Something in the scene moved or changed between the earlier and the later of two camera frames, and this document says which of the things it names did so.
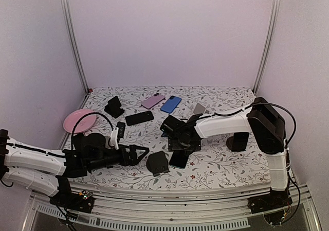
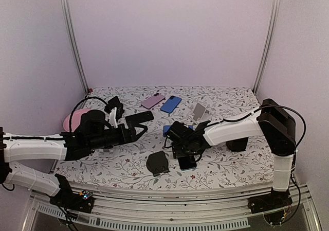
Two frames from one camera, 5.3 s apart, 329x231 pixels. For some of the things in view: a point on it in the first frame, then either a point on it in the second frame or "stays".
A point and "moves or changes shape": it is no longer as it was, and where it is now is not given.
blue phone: x=170 y=104 stays
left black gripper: x=132 y=160 to x=132 y=137
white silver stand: x=199 y=109 stays
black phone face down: x=139 y=118 stays
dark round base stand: x=157 y=163 stays
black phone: x=179 y=159 moves or changes shape
